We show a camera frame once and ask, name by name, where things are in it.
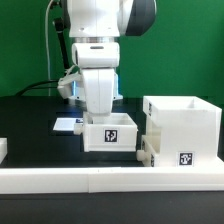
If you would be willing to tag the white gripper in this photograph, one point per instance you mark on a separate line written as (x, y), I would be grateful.
(97, 63)

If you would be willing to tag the white drawer box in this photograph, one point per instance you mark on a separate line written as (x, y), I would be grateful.
(117, 133)
(149, 152)

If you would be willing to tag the large white drawer cabinet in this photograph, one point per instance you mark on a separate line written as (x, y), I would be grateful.
(187, 128)

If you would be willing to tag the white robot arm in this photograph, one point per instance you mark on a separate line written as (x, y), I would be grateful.
(94, 25)

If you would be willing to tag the marker tag sheet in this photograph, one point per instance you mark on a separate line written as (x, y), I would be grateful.
(67, 124)

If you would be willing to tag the white perimeter fence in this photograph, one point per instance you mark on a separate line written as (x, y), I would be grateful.
(92, 180)

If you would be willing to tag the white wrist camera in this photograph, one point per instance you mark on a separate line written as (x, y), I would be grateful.
(71, 86)

